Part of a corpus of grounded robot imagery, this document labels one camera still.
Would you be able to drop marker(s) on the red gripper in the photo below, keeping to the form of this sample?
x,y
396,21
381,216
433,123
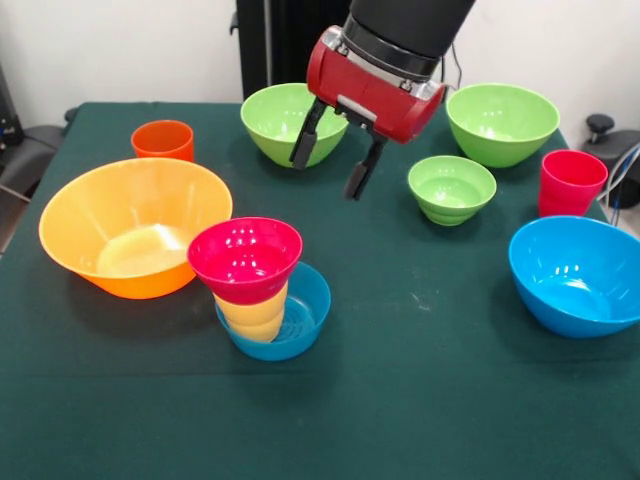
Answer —
x,y
370,90

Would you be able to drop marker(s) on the large green plastic bowl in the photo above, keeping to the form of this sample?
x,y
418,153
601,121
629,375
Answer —
x,y
502,147
272,130

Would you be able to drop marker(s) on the small pink plastic bowl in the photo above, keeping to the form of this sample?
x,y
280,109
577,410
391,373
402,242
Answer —
x,y
245,285

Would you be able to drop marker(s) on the yellow plastic cup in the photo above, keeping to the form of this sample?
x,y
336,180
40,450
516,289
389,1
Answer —
x,y
255,320

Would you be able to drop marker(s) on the small green plastic bowl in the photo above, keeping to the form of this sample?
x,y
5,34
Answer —
x,y
450,210

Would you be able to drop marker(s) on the small blue plastic bowl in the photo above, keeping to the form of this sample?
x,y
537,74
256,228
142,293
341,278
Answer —
x,y
312,310

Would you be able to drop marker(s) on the orange plastic cup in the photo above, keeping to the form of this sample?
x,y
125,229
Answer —
x,y
162,147

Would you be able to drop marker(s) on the red plastic cup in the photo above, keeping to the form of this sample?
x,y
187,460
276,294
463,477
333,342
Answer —
x,y
570,197

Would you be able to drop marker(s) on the dark green table cloth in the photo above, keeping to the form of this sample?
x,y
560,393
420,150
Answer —
x,y
400,400

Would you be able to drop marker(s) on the large blue plastic bowl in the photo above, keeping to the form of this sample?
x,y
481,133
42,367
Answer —
x,y
550,310

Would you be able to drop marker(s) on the large orange plastic bowl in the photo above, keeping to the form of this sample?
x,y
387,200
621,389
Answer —
x,y
75,215

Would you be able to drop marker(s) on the black round knob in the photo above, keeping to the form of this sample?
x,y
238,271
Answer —
x,y
599,122

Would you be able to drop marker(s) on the black equipment base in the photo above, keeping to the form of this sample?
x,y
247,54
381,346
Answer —
x,y
620,145

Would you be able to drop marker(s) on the black chair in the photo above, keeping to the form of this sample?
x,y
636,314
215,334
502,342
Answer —
x,y
30,150

